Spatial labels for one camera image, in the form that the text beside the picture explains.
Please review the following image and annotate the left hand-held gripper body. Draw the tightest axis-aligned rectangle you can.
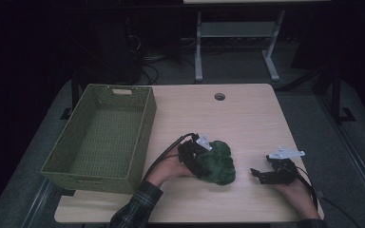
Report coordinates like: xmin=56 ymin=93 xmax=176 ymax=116
xmin=177 ymin=133 xmax=214 ymax=179

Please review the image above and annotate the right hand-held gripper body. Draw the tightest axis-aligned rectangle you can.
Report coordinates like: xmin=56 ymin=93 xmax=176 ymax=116
xmin=265 ymin=145 xmax=306 ymax=186

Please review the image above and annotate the green woven basket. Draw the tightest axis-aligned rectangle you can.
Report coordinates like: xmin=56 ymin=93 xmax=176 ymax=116
xmin=40 ymin=83 xmax=158 ymax=195

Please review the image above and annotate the person's left hand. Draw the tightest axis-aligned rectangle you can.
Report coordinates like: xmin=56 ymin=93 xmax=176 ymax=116
xmin=145 ymin=154 xmax=195 ymax=188

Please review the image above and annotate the person's right hand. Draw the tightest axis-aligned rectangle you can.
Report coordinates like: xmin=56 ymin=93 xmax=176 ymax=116
xmin=273 ymin=179 xmax=321 ymax=220

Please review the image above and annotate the black metal stand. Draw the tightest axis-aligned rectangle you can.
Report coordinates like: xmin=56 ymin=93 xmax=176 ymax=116
xmin=60 ymin=70 xmax=82 ymax=121
xmin=327 ymin=61 xmax=356 ymax=124

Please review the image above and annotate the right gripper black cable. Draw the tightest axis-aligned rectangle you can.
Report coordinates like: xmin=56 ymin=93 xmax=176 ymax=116
xmin=293 ymin=164 xmax=318 ymax=211

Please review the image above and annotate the black floor cable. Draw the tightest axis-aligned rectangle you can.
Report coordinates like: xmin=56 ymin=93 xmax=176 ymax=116
xmin=320 ymin=196 xmax=362 ymax=228

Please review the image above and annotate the aluminium floor rail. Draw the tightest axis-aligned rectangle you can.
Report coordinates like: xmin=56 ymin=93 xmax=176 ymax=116
xmin=20 ymin=177 xmax=57 ymax=228
xmin=317 ymin=93 xmax=365 ymax=219

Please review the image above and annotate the tangle of floor cables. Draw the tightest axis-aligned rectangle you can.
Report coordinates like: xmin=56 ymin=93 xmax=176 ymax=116
xmin=135 ymin=34 xmax=198 ymax=86

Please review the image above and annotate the white table with metal frame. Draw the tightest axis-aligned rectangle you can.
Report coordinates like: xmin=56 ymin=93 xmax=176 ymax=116
xmin=183 ymin=0 xmax=331 ymax=84

